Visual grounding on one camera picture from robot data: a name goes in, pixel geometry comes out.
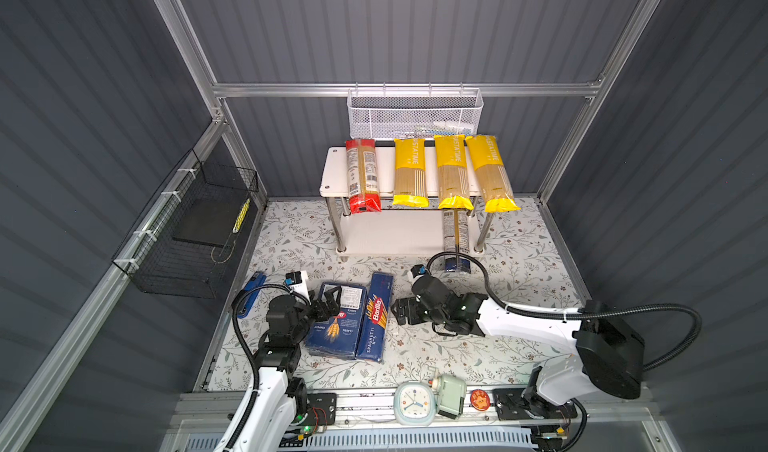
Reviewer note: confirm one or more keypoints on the red-ended spaghetti bag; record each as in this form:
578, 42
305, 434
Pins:
362, 176

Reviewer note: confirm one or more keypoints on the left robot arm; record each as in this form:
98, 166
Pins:
275, 397

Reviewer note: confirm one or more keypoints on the red round badge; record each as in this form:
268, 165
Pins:
480, 400

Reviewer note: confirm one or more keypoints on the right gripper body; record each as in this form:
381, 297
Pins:
434, 315

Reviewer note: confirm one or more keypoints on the black wire basket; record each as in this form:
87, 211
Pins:
184, 246

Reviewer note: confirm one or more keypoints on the mint green timer device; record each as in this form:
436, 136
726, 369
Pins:
450, 392

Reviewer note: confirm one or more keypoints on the mint alarm clock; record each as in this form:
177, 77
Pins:
414, 404

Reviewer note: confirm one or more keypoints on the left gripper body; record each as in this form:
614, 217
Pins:
304, 319

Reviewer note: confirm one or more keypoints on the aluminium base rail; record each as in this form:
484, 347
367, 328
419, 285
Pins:
376, 408

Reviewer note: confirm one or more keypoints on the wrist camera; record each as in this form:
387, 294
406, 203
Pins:
417, 271
297, 281

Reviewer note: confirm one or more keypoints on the white tube in basket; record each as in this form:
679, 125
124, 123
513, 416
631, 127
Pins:
454, 127

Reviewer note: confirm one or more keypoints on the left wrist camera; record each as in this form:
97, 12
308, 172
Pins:
297, 281

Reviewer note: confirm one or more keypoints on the yellow Pastatime spaghetti bag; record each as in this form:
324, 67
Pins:
410, 173

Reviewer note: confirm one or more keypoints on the white two-tier shelf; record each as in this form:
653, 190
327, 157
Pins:
394, 232

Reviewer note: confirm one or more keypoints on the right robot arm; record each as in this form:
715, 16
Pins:
597, 354

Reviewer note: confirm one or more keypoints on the white wire mesh basket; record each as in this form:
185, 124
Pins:
399, 113

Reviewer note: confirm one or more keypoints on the blue handled tool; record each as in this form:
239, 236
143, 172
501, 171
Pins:
255, 281

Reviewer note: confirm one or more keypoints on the wide blue Barilla pasta box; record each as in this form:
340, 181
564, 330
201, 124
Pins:
338, 336

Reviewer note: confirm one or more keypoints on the yellow green marker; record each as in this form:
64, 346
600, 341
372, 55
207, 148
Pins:
241, 216

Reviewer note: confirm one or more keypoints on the narrow blue Barilla spaghetti box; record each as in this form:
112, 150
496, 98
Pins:
373, 331

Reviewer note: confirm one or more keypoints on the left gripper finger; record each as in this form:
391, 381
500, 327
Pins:
331, 298
322, 311

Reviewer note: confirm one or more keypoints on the blue-ended clear spaghetti bag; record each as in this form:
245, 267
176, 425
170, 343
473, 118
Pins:
456, 240

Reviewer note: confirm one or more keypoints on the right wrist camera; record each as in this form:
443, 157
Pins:
417, 271

